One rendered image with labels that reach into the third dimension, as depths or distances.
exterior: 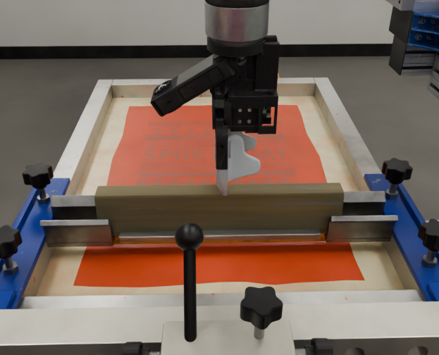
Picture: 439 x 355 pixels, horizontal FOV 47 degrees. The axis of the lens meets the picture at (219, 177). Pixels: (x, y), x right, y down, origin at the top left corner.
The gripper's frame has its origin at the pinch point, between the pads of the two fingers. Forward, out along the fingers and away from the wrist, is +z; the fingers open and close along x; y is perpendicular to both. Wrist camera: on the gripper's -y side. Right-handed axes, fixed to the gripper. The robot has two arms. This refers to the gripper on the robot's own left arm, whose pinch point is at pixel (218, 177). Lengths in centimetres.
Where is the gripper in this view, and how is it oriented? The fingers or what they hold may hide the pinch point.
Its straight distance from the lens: 71.1
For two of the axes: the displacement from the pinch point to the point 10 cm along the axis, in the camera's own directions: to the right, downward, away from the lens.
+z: 0.0, 8.5, 5.3
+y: 10.0, -0.1, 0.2
